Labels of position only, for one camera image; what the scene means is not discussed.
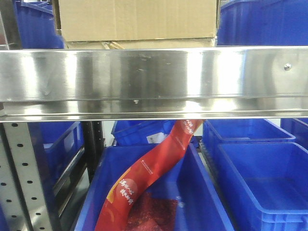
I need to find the large brown cardboard box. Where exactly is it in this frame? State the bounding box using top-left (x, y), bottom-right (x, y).
top-left (52, 0), bottom-right (220, 50)

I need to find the blue bin top right shelf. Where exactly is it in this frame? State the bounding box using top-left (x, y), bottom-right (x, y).
top-left (217, 0), bottom-right (308, 46)

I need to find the blue bin lower right front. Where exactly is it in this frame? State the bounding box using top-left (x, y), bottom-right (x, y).
top-left (218, 142), bottom-right (308, 231)

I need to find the stainless steel shelf rail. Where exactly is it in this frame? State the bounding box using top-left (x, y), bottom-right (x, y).
top-left (0, 46), bottom-right (308, 122)

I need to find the blue bin right rear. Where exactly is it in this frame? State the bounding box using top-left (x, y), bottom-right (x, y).
top-left (202, 119), bottom-right (295, 155)

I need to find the blue bin left below shelf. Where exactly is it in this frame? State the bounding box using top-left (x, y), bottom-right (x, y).
top-left (28, 121), bottom-right (85, 193)

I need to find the perforated steel upright post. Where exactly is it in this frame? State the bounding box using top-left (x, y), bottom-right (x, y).
top-left (0, 122), bottom-right (61, 231)

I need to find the blue bin centre below shelf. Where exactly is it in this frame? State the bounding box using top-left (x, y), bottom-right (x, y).
top-left (73, 143), bottom-right (235, 231)

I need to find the blue bin top left shelf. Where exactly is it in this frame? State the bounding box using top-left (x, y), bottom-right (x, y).
top-left (13, 0), bottom-right (64, 49)

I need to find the red printed banner strip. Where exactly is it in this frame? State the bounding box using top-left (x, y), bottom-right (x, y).
top-left (95, 119), bottom-right (204, 231)

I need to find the blue bin shelf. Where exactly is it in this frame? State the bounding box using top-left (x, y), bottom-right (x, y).
top-left (13, 0), bottom-right (64, 49)
top-left (217, 0), bottom-right (308, 46)

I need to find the blue bin behind centre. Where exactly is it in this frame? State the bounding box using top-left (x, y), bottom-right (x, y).
top-left (111, 119), bottom-right (200, 147)

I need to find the blue bin below shelf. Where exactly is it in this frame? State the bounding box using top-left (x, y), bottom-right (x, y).
top-left (73, 143), bottom-right (235, 231)
top-left (28, 121), bottom-right (85, 193)

